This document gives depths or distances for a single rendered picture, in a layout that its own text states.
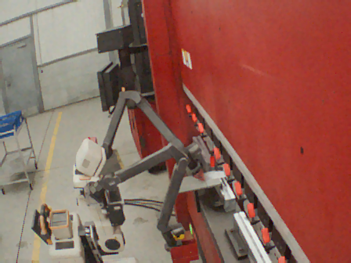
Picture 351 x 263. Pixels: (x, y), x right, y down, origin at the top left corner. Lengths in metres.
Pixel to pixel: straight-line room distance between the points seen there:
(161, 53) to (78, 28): 6.30
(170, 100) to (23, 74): 6.76
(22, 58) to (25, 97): 1.10
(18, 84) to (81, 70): 1.91
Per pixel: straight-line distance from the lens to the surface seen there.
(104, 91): 3.15
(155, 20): 2.92
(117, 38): 3.07
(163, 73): 2.98
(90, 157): 2.04
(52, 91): 9.35
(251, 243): 1.76
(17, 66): 9.39
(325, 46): 0.71
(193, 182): 2.33
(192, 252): 2.13
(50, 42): 9.20
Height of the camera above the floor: 2.09
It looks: 20 degrees down
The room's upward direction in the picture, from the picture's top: 9 degrees counter-clockwise
